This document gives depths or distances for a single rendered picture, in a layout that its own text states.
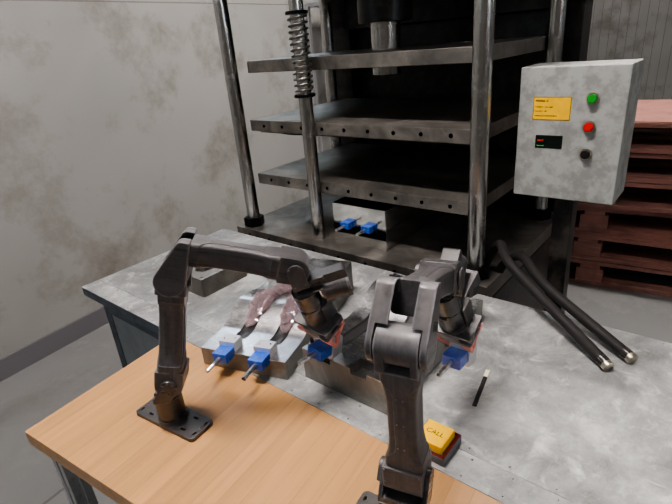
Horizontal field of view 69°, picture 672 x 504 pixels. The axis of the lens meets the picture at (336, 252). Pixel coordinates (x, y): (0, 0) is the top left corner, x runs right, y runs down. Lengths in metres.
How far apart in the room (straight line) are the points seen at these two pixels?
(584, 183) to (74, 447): 1.55
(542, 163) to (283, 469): 1.19
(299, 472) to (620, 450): 0.64
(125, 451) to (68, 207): 2.28
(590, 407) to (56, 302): 2.92
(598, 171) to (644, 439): 0.79
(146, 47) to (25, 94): 0.87
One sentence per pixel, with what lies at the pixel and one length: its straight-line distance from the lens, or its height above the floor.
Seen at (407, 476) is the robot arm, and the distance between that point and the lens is 0.86.
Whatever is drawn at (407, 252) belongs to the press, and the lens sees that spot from 1.98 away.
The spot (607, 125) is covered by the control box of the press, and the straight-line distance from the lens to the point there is 1.63.
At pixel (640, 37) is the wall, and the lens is 10.66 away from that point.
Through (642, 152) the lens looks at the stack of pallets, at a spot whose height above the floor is 0.87.
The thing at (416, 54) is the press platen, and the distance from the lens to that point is 1.79.
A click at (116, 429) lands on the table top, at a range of 1.32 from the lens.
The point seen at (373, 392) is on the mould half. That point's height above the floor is 0.85.
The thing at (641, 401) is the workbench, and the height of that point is 0.80.
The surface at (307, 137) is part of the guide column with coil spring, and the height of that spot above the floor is 1.24.
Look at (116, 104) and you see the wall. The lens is 3.50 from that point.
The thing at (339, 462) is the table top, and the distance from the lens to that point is 1.09.
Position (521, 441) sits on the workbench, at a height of 0.80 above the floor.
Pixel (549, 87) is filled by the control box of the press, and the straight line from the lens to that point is 1.66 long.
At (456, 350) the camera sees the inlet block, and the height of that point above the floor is 0.94.
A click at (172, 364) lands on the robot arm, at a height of 0.97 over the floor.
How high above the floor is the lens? 1.59
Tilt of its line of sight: 23 degrees down
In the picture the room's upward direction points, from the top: 5 degrees counter-clockwise
